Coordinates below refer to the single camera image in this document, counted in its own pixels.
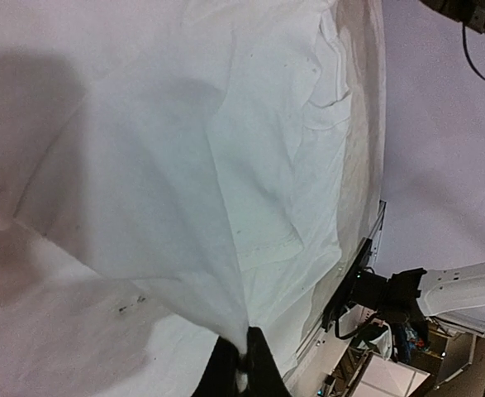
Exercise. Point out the front aluminium rail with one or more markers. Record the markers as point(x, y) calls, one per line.
point(329, 296)

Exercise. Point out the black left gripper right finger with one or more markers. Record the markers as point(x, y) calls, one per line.
point(264, 379)

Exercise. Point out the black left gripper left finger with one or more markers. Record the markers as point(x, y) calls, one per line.
point(220, 377)

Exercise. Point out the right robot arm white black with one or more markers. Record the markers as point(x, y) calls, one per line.
point(433, 178)

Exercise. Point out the white t-shirt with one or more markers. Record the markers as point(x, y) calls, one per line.
point(174, 174)

